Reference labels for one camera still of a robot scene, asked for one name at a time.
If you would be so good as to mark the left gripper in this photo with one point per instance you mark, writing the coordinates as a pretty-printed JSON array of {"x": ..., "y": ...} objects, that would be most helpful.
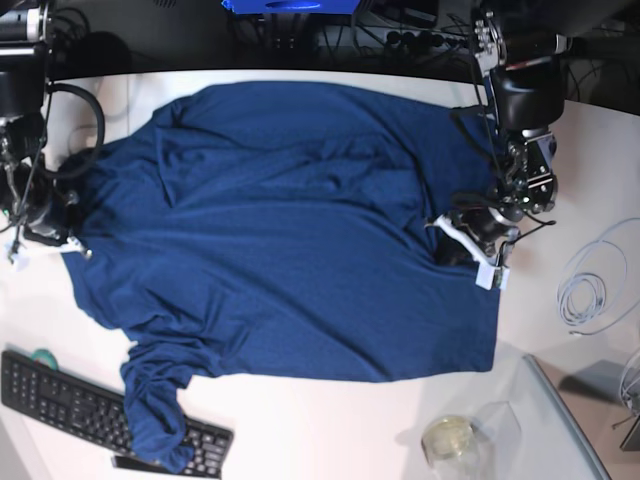
[{"x": 483, "y": 223}]

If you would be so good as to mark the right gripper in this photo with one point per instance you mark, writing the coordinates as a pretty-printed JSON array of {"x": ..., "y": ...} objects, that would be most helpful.
[{"x": 45, "y": 218}]

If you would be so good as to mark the blue t-shirt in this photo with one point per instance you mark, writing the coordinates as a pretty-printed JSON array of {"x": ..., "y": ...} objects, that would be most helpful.
[{"x": 276, "y": 228}]

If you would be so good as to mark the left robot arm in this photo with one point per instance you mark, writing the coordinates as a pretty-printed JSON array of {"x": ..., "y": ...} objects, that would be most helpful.
[{"x": 517, "y": 52}]

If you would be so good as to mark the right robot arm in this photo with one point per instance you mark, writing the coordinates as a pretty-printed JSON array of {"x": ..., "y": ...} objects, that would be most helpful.
[{"x": 27, "y": 90}]

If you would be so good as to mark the green tape roll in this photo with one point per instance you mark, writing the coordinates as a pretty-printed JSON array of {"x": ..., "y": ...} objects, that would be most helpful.
[{"x": 46, "y": 358}]

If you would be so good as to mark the black keyboard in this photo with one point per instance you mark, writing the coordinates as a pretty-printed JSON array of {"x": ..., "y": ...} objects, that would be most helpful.
[{"x": 96, "y": 415}]

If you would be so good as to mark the black power strip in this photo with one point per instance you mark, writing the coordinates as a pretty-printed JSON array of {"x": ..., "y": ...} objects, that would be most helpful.
[{"x": 425, "y": 41}]

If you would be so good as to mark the clear glass jar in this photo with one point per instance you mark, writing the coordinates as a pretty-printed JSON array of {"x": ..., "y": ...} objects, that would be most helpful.
[{"x": 483, "y": 445}]

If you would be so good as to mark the blue box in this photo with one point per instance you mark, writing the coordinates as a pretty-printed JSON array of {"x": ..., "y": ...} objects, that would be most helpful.
[{"x": 339, "y": 7}]

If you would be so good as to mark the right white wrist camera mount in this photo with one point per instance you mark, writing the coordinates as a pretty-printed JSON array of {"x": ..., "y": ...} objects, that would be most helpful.
[{"x": 21, "y": 256}]

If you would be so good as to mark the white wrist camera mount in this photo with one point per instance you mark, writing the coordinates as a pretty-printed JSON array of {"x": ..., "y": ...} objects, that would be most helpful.
[
  {"x": 492, "y": 272},
  {"x": 21, "y": 256}
]

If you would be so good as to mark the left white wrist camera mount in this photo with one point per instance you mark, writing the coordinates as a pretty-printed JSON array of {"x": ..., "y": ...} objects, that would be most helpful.
[{"x": 492, "y": 272}]

